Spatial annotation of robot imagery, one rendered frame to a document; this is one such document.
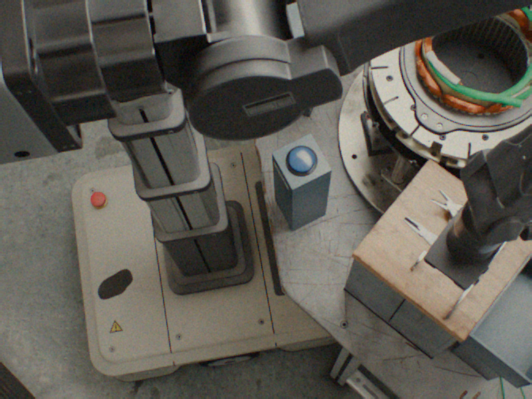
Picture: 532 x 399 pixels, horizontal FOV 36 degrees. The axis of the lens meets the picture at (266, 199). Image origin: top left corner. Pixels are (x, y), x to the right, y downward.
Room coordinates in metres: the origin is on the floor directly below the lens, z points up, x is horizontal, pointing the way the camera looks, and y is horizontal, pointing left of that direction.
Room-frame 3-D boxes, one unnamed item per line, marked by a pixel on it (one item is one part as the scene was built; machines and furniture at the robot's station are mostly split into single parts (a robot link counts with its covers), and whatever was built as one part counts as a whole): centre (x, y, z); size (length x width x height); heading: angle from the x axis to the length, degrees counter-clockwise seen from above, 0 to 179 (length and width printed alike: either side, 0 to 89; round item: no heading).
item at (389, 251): (0.26, -0.25, 1.05); 0.20 x 0.19 x 0.02; 44
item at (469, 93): (0.47, -0.31, 1.15); 0.15 x 0.04 x 0.02; 48
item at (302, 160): (0.43, -0.06, 1.04); 0.04 x 0.04 x 0.01
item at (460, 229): (0.22, -0.24, 1.36); 0.07 x 0.06 x 0.07; 94
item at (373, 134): (0.54, -0.22, 0.85); 0.06 x 0.04 x 0.05; 4
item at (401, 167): (0.45, -0.24, 0.91); 0.02 x 0.02 x 0.21
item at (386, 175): (0.45, -0.24, 0.81); 0.07 x 0.03 x 0.01; 40
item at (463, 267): (0.22, -0.24, 1.29); 0.10 x 0.07 x 0.07; 135
